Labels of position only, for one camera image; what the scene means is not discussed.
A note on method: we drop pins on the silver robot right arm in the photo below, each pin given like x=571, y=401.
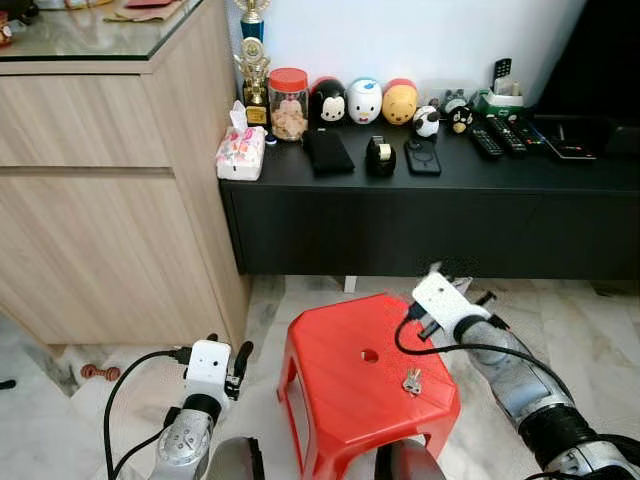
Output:
x=525, y=390

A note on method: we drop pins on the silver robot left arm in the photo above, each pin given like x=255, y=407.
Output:
x=185, y=445

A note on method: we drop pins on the grey robot left leg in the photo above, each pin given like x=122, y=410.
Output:
x=235, y=462

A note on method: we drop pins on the grey robot leg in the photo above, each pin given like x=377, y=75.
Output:
x=408, y=463
x=235, y=462

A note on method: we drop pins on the black low console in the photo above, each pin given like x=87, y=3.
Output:
x=430, y=220

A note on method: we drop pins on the red plastic stool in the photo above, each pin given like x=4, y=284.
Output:
x=340, y=400

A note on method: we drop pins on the small brown dumbbell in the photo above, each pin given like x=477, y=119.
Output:
x=100, y=373

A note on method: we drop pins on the black phone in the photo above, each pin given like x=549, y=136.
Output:
x=422, y=157

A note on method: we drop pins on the black remote control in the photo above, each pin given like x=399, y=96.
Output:
x=486, y=142
x=502, y=72
x=532, y=133
x=507, y=134

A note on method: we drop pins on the light wood cabinet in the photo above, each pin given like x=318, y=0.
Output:
x=100, y=220

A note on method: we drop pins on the black tape dispenser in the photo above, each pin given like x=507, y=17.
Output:
x=380, y=158

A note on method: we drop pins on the black flat tray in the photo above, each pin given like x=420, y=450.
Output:
x=572, y=140

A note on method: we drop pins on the grey robot right leg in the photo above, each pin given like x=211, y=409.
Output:
x=408, y=463

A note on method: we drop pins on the small black mouse figure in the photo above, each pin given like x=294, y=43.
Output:
x=459, y=115

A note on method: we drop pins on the pink white tissue pack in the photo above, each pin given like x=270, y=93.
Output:
x=240, y=155

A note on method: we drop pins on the small white panda figure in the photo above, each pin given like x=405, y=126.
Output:
x=427, y=122

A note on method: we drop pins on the green white remote holder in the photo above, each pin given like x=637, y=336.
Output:
x=500, y=104

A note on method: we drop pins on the yellow bear plush toy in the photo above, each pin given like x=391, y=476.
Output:
x=400, y=103

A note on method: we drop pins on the black pouch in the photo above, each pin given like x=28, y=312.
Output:
x=328, y=152

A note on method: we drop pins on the white duck plush toy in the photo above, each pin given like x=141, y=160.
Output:
x=364, y=102

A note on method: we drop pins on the clear jar with red lid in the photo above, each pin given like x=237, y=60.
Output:
x=288, y=110

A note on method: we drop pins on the black mouse plush toy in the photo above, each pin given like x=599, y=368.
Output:
x=328, y=102

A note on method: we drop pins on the gold figure trophy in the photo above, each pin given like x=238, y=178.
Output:
x=255, y=80

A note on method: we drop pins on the black television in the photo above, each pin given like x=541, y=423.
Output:
x=610, y=60

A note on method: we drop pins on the blue stem trophy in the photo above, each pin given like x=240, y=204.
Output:
x=252, y=25

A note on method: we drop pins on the red envelope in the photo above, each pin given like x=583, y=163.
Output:
x=150, y=3

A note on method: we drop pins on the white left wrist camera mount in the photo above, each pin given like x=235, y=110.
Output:
x=207, y=368

